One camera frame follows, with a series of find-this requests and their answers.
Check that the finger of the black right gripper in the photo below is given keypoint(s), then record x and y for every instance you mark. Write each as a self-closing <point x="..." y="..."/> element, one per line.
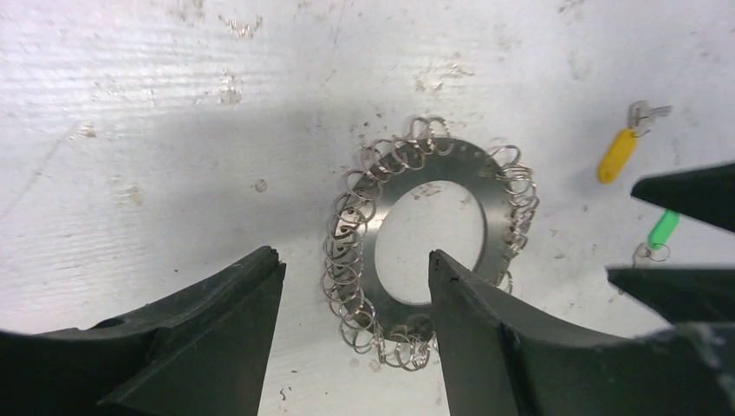
<point x="705" y="194"/>
<point x="680" y="295"/>

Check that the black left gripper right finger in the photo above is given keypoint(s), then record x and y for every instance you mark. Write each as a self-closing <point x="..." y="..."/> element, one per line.
<point x="502" y="356"/>

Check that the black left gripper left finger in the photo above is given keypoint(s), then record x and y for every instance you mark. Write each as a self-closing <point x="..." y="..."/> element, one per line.
<point x="202" y="350"/>

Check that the key with green tag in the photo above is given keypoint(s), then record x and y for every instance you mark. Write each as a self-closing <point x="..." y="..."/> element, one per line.
<point x="655" y="249"/>

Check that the metal disc with key rings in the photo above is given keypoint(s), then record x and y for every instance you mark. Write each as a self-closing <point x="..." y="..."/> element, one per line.
<point x="371" y="319"/>

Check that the key with yellow tag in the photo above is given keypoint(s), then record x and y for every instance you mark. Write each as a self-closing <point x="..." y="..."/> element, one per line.
<point x="640" y="121"/>

